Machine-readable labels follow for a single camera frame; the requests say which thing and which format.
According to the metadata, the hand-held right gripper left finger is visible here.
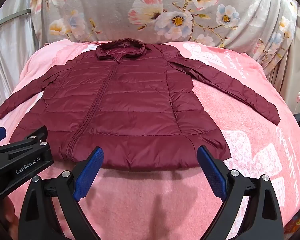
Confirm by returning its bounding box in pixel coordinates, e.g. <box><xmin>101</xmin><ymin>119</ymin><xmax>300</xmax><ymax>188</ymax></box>
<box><xmin>18</xmin><ymin>146</ymin><xmax>105</xmax><ymax>240</ymax></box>

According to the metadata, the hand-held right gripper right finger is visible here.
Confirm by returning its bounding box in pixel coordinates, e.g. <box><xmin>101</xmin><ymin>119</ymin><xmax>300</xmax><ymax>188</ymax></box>
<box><xmin>196</xmin><ymin>145</ymin><xmax>285</xmax><ymax>240</ymax></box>

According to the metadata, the maroon puffer jacket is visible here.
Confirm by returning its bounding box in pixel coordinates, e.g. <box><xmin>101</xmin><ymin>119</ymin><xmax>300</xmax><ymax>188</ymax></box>
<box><xmin>0</xmin><ymin>38</ymin><xmax>281</xmax><ymax>171</ymax></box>

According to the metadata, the person's left hand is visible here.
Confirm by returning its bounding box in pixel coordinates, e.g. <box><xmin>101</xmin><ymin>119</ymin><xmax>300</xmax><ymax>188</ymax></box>
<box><xmin>0</xmin><ymin>198</ymin><xmax>19</xmax><ymax>240</ymax></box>

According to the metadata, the pink printed blanket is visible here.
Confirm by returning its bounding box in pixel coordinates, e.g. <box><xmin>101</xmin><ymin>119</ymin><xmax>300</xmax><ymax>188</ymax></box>
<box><xmin>0</xmin><ymin>40</ymin><xmax>300</xmax><ymax>240</ymax></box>

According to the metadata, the white satin sheet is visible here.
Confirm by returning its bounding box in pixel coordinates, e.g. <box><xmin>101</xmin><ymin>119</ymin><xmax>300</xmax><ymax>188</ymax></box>
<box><xmin>0</xmin><ymin>0</ymin><xmax>48</xmax><ymax>110</ymax></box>

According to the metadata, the grey floral quilt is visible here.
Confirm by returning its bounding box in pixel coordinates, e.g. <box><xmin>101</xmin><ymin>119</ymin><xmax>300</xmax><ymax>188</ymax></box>
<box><xmin>30</xmin><ymin>0</ymin><xmax>300</xmax><ymax>80</ymax></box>

